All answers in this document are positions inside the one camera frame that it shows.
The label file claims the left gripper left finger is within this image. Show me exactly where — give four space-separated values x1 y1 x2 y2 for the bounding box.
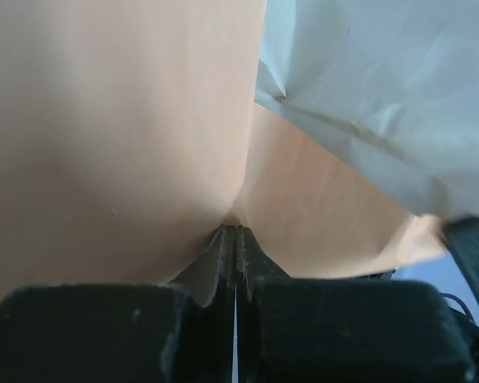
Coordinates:
0 227 236 382

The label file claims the orange beige wrapping paper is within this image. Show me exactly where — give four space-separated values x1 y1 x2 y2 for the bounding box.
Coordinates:
0 0 479 316

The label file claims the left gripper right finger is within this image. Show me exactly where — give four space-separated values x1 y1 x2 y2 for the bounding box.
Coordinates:
236 227 476 382

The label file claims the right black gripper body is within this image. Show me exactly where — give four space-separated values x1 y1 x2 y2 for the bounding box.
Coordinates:
363 267 479 382

